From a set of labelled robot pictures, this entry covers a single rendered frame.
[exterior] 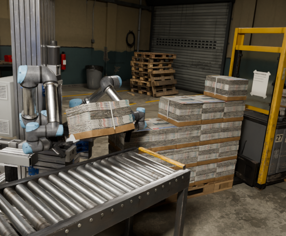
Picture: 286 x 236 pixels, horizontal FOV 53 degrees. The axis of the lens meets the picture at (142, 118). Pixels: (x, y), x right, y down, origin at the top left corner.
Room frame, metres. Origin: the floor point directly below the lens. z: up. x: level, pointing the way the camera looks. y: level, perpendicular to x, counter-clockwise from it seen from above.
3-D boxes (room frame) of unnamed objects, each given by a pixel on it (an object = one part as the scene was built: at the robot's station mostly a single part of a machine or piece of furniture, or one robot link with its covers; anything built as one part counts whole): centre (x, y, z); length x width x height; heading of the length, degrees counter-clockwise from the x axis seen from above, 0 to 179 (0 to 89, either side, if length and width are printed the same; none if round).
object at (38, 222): (1.24, 0.55, 0.77); 0.47 x 0.05 x 0.05; 46
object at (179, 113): (2.92, -0.38, 0.95); 0.38 x 0.29 x 0.23; 30
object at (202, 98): (3.05, -0.64, 1.06); 0.37 x 0.28 x 0.01; 30
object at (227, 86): (3.21, -0.90, 0.65); 0.39 x 0.30 x 1.29; 29
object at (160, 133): (2.85, -0.26, 0.42); 1.17 x 0.39 x 0.83; 119
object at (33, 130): (1.69, 0.66, 1.02); 0.11 x 0.08 x 0.11; 113
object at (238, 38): (3.70, -1.12, 0.97); 0.09 x 0.09 x 1.75; 29
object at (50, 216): (1.29, 0.50, 0.77); 0.47 x 0.05 x 0.05; 46
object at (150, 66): (9.66, -0.23, 0.65); 1.33 x 0.94 x 1.30; 140
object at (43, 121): (2.12, 0.72, 0.98); 0.13 x 0.12 x 0.14; 113
